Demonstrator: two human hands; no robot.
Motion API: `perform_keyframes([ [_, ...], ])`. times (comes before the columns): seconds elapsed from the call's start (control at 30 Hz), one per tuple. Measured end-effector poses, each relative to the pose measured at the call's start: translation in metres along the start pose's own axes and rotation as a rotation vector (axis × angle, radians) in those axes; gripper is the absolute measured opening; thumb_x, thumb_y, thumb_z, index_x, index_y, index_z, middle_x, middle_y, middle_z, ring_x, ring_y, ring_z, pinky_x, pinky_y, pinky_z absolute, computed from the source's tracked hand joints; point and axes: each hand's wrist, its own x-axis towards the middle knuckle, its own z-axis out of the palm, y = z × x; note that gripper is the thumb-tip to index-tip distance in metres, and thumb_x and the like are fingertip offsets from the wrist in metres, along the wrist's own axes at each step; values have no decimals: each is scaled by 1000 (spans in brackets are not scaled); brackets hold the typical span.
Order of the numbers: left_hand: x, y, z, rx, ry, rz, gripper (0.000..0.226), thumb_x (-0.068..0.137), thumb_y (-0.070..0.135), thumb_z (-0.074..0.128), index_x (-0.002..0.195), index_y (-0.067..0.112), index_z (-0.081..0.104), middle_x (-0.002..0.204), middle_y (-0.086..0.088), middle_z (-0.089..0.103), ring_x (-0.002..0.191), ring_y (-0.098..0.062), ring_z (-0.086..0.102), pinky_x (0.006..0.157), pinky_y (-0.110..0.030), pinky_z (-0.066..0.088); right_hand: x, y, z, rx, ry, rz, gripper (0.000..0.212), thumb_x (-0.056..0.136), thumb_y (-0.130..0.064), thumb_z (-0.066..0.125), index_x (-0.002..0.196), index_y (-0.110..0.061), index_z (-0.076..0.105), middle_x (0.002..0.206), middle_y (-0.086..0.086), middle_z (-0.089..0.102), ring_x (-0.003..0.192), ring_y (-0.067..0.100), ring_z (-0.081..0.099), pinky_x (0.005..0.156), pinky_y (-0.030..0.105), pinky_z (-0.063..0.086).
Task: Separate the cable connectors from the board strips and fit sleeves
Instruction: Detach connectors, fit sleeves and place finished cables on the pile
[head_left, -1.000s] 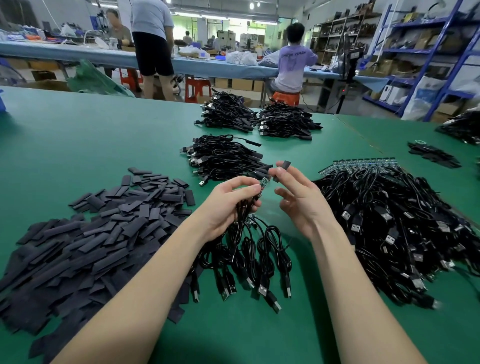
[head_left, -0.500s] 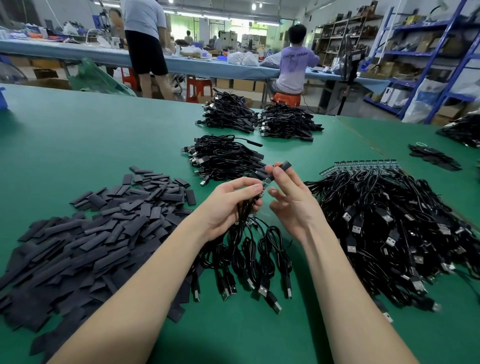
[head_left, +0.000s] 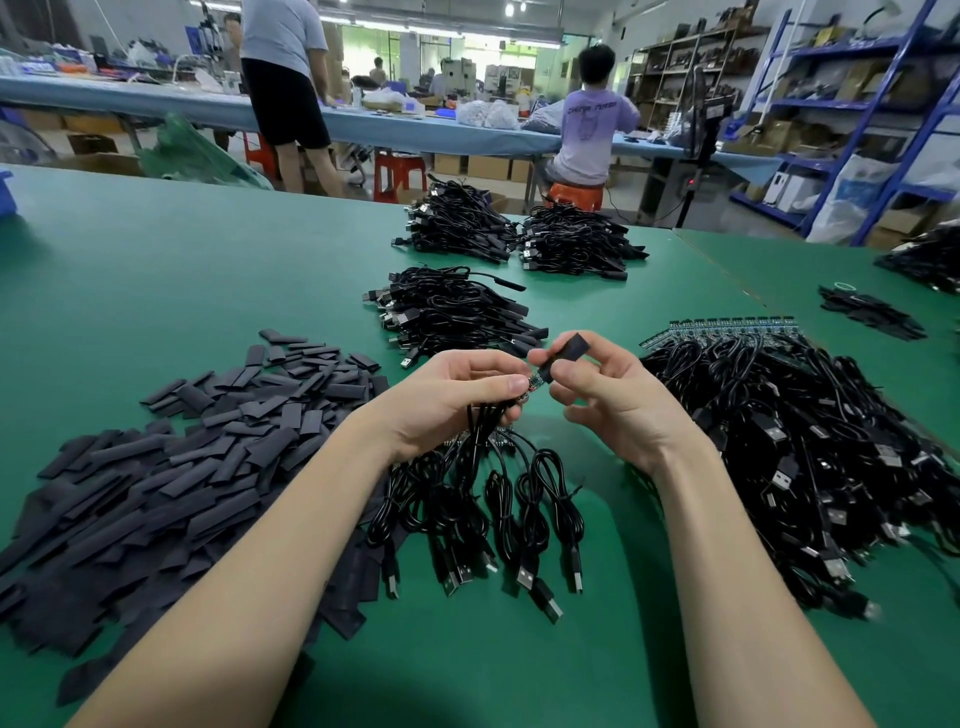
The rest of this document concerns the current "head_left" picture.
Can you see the person's left hand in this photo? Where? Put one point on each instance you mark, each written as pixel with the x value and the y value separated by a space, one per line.
pixel 435 402

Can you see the person's right hand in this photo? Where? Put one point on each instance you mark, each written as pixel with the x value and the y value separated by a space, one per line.
pixel 623 402

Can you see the black sleeve piece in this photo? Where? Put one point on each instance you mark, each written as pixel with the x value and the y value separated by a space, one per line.
pixel 564 353

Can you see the pile of black sleeve strips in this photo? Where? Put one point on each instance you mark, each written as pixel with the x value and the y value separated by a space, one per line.
pixel 150 488

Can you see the person's left forearm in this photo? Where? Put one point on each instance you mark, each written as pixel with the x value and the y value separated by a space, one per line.
pixel 225 608

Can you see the person's right forearm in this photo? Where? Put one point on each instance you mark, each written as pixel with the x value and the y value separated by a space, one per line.
pixel 758 608

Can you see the orange plastic stool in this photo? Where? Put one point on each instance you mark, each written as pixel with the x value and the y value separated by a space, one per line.
pixel 575 195

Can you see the black tripod stand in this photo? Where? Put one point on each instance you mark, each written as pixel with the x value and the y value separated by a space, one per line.
pixel 705 128

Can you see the white plastic bag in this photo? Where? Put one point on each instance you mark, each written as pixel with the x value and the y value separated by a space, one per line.
pixel 851 203

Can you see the green plastic bag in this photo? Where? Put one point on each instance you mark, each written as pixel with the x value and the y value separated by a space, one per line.
pixel 203 155

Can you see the dark storage shelf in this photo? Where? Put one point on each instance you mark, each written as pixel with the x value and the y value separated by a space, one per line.
pixel 687 63

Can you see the blue metal shelving rack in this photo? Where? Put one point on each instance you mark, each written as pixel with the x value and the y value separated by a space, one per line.
pixel 843 48

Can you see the open cardboard box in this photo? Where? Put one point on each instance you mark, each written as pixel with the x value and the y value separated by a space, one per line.
pixel 93 162

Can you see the long blue work table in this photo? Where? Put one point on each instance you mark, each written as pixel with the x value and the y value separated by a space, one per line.
pixel 120 102

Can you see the blue plastic bin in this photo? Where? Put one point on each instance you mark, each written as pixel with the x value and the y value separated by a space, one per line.
pixel 6 192

